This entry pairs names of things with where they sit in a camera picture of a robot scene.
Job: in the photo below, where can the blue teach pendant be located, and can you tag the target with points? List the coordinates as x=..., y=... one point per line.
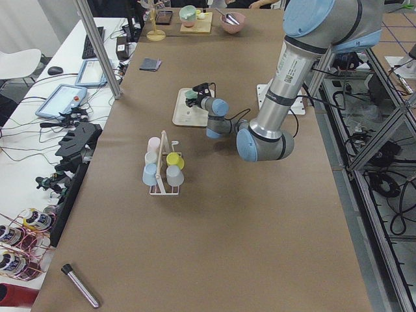
x=90, y=74
x=62, y=100

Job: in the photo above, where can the large pink bowl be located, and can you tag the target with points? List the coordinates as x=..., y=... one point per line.
x=233, y=28

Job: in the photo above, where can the white wire cup rack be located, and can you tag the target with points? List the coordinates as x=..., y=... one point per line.
x=159, y=188

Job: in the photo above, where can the green cup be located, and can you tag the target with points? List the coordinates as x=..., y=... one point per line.
x=191, y=95

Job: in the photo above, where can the green bowl stack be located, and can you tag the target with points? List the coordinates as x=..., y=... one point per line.
x=188, y=15

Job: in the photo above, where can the pink cup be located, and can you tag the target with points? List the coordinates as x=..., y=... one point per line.
x=154, y=144

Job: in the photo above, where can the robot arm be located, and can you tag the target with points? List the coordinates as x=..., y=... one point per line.
x=311, y=28

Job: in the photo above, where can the blue teach pendant far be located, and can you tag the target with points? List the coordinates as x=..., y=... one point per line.
x=90, y=74

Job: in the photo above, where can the blue cup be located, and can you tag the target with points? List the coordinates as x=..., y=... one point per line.
x=149, y=174

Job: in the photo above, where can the brown wooden tray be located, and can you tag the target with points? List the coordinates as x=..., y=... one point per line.
x=164, y=17

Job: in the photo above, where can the wooden rack handle rod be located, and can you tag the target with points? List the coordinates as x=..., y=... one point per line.
x=161, y=153

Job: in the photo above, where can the white chair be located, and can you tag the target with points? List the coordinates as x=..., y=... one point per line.
x=20, y=64

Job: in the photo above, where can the yellow cup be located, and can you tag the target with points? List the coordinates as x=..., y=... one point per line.
x=175, y=159

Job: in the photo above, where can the black computer mouse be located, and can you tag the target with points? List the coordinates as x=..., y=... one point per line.
x=55, y=70

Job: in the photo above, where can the aluminium frame post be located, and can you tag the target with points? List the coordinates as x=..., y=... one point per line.
x=87, y=18

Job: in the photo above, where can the bamboo cutting board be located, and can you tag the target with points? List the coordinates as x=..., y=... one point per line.
x=201, y=26

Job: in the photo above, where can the wooden mug tree stand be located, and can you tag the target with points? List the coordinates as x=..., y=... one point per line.
x=155, y=34

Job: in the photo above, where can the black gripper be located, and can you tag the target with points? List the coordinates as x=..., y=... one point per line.
x=195, y=101

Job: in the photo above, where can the blue teach pendant near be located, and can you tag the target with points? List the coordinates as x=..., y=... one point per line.
x=62, y=100

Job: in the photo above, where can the white cup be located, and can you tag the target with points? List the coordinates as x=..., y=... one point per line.
x=151, y=157

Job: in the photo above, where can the grey cup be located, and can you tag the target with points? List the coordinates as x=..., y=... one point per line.
x=174, y=176

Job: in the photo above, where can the cream rabbit tray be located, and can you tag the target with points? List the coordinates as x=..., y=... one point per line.
x=188, y=116

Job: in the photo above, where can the metal test tube black cap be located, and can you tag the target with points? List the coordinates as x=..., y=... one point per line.
x=81, y=287

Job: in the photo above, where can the grey cloth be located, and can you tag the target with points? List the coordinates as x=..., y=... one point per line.
x=150, y=64

